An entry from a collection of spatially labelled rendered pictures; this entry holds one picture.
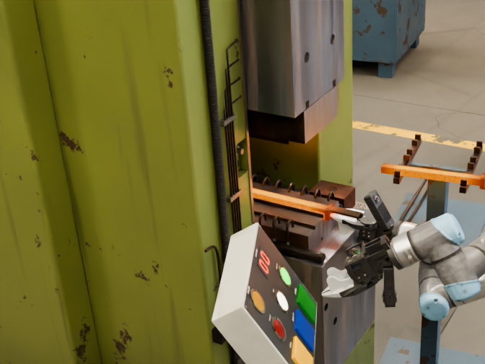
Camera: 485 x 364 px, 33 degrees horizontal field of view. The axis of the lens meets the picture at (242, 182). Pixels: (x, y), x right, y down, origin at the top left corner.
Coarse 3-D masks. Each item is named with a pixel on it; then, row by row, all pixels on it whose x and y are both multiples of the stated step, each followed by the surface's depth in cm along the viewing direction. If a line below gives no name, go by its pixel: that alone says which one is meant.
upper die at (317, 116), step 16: (336, 96) 233; (256, 112) 225; (304, 112) 217; (320, 112) 226; (336, 112) 235; (256, 128) 228; (272, 128) 225; (288, 128) 222; (304, 128) 219; (320, 128) 228
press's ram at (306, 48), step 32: (256, 0) 204; (288, 0) 199; (320, 0) 213; (256, 32) 208; (288, 32) 203; (320, 32) 216; (256, 64) 212; (288, 64) 207; (320, 64) 220; (256, 96) 217; (288, 96) 211; (320, 96) 224
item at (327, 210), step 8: (256, 192) 254; (264, 192) 254; (272, 200) 251; (280, 200) 249; (288, 200) 248; (296, 200) 248; (304, 200) 248; (312, 208) 244; (320, 208) 243; (328, 208) 242; (336, 208) 242; (328, 216) 241; (352, 216) 238; (360, 216) 238
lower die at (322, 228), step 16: (272, 192) 257; (288, 192) 256; (256, 208) 249; (272, 208) 248; (288, 208) 247; (304, 208) 245; (304, 224) 240; (320, 224) 241; (336, 224) 251; (304, 240) 237; (320, 240) 243
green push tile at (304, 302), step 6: (300, 288) 203; (300, 294) 201; (306, 294) 205; (300, 300) 199; (306, 300) 202; (312, 300) 206; (300, 306) 199; (306, 306) 201; (312, 306) 204; (306, 312) 199; (312, 312) 202; (312, 318) 200
